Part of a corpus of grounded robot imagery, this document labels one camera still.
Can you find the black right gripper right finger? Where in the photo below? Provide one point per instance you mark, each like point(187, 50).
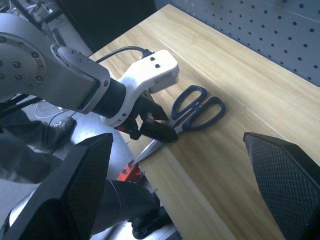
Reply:
point(287, 185)

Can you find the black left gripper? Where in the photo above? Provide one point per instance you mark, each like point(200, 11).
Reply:
point(132, 120)

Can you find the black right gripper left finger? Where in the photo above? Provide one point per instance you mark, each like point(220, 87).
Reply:
point(75, 190)

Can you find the grey metal pegboard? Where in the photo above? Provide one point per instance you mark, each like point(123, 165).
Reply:
point(250, 32)

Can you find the dark grey robot body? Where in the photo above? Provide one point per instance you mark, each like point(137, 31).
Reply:
point(130, 200)

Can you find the red plastic part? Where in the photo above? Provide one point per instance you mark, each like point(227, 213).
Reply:
point(128, 173)

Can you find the grey person's shoe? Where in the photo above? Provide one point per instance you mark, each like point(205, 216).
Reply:
point(61, 127)

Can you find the person's grey trouser leg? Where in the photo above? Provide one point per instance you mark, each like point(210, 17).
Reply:
point(22, 150)

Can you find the black panel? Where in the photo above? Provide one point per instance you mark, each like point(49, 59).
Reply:
point(107, 22)

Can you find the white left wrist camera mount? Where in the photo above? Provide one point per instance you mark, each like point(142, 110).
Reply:
point(160, 67)

